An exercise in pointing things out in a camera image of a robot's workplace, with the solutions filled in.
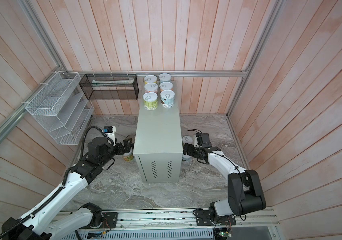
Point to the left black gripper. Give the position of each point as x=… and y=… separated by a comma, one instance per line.
x=127, y=147

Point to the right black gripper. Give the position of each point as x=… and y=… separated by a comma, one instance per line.
x=190, y=151

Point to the pink can pull-tab lid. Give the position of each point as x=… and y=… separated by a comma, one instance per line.
x=151, y=88

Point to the yellow can pull-tab lid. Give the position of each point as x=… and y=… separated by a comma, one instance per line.
x=150, y=79

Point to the orange can pull-tab lid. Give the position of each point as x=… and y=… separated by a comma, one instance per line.
x=164, y=86

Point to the green white can pull-tab lid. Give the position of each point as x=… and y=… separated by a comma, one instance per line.
x=164, y=77

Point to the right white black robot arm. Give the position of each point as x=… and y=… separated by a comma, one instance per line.
x=245, y=192

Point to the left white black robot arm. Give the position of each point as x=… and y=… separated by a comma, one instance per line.
x=75, y=179

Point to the grey metal cabinet counter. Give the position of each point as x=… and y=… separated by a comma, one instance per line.
x=158, y=146

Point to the dark can with brown lid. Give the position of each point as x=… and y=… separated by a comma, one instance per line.
x=131, y=138

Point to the rear can behind cabinet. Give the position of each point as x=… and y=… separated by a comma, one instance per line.
x=187, y=140

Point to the tall can white plastic lid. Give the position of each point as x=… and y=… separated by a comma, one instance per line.
x=128, y=157

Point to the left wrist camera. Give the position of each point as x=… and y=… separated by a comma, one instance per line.
x=109, y=132

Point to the black wire mesh basket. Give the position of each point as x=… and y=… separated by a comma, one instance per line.
x=110, y=87

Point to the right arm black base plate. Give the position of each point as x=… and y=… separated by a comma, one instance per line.
x=209, y=218

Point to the white wire mesh shelf rack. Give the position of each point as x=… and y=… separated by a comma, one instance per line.
x=62, y=111

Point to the horizontal aluminium frame bar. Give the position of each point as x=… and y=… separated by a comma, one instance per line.
x=172, y=73

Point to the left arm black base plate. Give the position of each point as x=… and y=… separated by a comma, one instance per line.
x=109, y=220

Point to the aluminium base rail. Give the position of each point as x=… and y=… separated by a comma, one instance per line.
x=156, y=220

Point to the right aluminium frame post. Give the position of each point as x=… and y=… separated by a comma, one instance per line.
x=262, y=40

